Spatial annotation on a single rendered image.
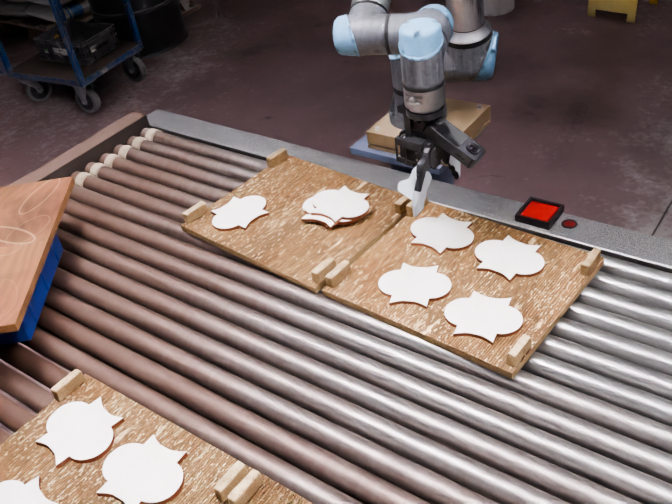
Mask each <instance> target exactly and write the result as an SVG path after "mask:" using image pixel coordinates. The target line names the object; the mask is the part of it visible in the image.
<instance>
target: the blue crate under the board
mask: <svg viewBox="0 0 672 504"><path fill-rule="evenodd" d="M62 252H63V247H62V245H61V242H60V240H59V238H58V236H57V233H56V234H55V237H54V239H53V242H52V244H51V247H50V250H49V252H48V255H47V258H46V260H45V263H44V265H43V268H42V271H41V273H40V276H39V279H38V281H37V284H36V286H35V289H34V292H33V294H32V297H31V300H30V302H29V305H28V307H27V310H26V313H25V315H24V318H23V321H22V323H21V326H20V328H19V331H15V332H8V333H1V334H0V345H3V344H10V343H17V342H24V341H30V340H31V339H32V337H33V334H34V331H35V328H36V325H37V322H38V320H39V317H40V314H41V311H42V308H43V306H44V303H45V300H46V297H47V294H48V292H49V289H50V286H51V283H52V280H53V278H54V275H55V272H56V269H57V266H58V264H59V261H60V258H61V255H62Z"/></svg>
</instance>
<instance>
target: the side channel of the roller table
mask: <svg viewBox="0 0 672 504"><path fill-rule="evenodd" d="M144 128H149V129H151V128H150V125H149V122H148V118H147V115H146V114H142V113H138V112H134V111H132V112H130V113H129V114H127V115H125V116H124V117H122V118H120V119H119V120H117V121H115V122H114V123H112V124H110V125H109V126H107V127H105V128H104V129H102V130H100V131H99V132H97V133H95V134H94V135H92V136H90V137H89V138H87V139H85V140H84V141H82V142H81V143H79V144H77V145H76V146H74V147H72V148H71V149H69V150H67V151H66V152H64V153H62V154H61V155H59V156H57V157H56V158H54V159H52V160H51V161H49V162H47V163H46V164H44V165H42V166H41V167H39V168H37V169H36V170H34V171H32V172H31V173H29V174H27V175H26V176H24V177H22V178H21V179H19V180H17V181H16V182H14V183H12V184H11V185H9V186H12V185H19V184H25V183H32V182H38V181H45V180H52V179H58V178H65V177H71V175H72V174H73V173H74V172H76V171H80V172H85V168H86V165H87V164H88V163H90V162H95V163H99V160H100V157H101V156H102V155H103V154H104V153H109V154H113V151H114V148H115V147H116V146H117V145H119V144H121V145H127V141H128V139H129V138H130V137H131V136H136V137H140V133H141V131H142V130H143V129H144Z"/></svg>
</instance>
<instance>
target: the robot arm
mask: <svg viewBox="0 0 672 504"><path fill-rule="evenodd" d="M390 3H391V0H352V3H351V8H350V12H349V15H347V14H345V15H344V16H338V17H337V18H336V20H335V22H334V26H333V41H334V46H335V48H336V51H337V52H338V53H339V54H340V55H346V56H358V57H360V56H365V55H389V59H390V65H391V75H392V84H393V97H392V101H391V105H390V110H389V118H390V123H391V124H392V125H393V126H394V127H396V128H399V129H402V130H401V131H400V132H399V135H397V136H396V137H395V138H394V139H395V149H396V160H397V162H401V163H404V164H405V165H408V166H411V167H415V166H416V165H417V167H415V168H414V169H413V170H412V172H411V176H410V178H409V179H406V180H402V181H400V182H399V183H398V190H399V192H401V193H402V194H403V195H405V196H406V197H408V198H409V199H411V200H412V201H413V204H412V209H413V216H415V217H417V216H418V214H419V213H420V212H421V211H422V210H423V209H424V202H425V199H426V194H427V189H428V187H429V185H430V182H431V179H432V177H431V174H430V172H429V171H430V168H432V169H435V170H436V169H437V166H439V165H440V164H441V163H444V164H446V165H448V167H449V169H450V170H451V171H452V175H453V176H454V178H455V179H457V180H458V179H459V177H460V162H461V163H462V164H463V165H464V166H466V167H467V168H469V169H470V168H473V167H474V166H475V165H476V164H477V163H478V162H479V161H480V160H481V158H482V157H483V155H484V154H485V148H483V147H482V146H481V145H479V144H478V143H477V142H476V141H474V140H473V139H472V138H470V137H469V136H468V135H466V134H465V133H464V132H462V131H461V130H460V129H458V128H457V127H456V126H454V125H453V124H452V123H450V122H449V121H448V120H446V118H447V105H446V103H445V102H446V96H445V82H449V81H474V82H476V81H485V80H489V79H491V78H492V76H493V74H494V68H495V62H496V54H497V46H498V37H499V33H498V32H497V31H494V30H493V31H492V27H491V24H490V22H489V21H488V20H486V19H485V18H484V1H483V0H446V8H445V7H444V6H441V5H438V4H430V5H427V6H425V7H423V8H422V9H421V10H419V11H418V12H413V13H390V14H389V9H390ZM403 134H406V135H403ZM401 135H403V136H401ZM400 136H401V137H400ZM398 145H399V146H400V156H401V157H400V156H399V155H398Z"/></svg>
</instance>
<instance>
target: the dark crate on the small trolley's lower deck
mask: <svg viewBox="0 0 672 504"><path fill-rule="evenodd" d="M64 23H65V25H66V28H67V31H68V34H69V37H70V40H71V42H72V45H73V48H74V51H75V54H76V56H77V59H78V62H79V65H85V66H89V65H91V64H92V63H94V62H96V61H97V60H99V59H100V58H102V57H104V56H105V55H107V54H108V53H110V52H112V51H113V50H115V49H116V48H118V47H119V46H120V45H121V44H119V43H118V41H119V39H117V36H116V34H117V33H115V30H114V29H115V27H113V26H114V24H110V23H98V22H86V21H75V20H66V21H64ZM59 36H60V40H58V41H52V40H53V39H55V38H57V37H59ZM33 40H35V42H34V43H36V44H37V49H38V50H39V52H40V53H39V55H41V57H42V58H41V60H44V61H52V62H61V63H69V64H71V62H70V59H69V56H68V53H67V51H66V48H65V45H64V42H63V40H62V37H61V34H60V31H59V29H58V26H57V25H56V26H54V27H53V28H51V29H49V30H47V31H45V32H44V33H42V34H40V35H38V36H37V37H35V38H33Z"/></svg>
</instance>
